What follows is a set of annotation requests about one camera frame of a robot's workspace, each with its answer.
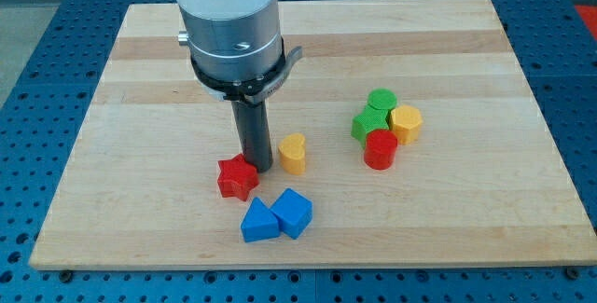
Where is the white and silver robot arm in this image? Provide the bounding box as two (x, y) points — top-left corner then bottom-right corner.
(176, 0), (302, 104)

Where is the yellow heart block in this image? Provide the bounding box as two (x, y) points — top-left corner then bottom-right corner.
(278, 132), (306, 175)

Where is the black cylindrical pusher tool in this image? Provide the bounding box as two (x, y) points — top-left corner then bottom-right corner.
(231, 101), (273, 173)

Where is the green star block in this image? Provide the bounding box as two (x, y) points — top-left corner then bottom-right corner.
(351, 105), (389, 148)

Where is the red star block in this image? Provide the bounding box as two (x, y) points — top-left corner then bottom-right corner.
(217, 154), (259, 201)

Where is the blue cube block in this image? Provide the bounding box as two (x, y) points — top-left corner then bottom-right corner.
(271, 188), (312, 240)

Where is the red cylinder block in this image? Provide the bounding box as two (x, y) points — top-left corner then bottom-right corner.
(364, 129), (398, 170)

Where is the green circle block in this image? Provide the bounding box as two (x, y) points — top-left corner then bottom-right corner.
(368, 88), (398, 111)

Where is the blue triangle block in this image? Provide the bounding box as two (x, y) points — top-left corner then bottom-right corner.
(241, 197), (281, 242)

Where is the wooden board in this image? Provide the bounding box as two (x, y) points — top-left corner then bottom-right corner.
(30, 0), (596, 270)

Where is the yellow hexagon block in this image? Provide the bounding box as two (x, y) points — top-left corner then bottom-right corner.
(389, 105), (423, 145)

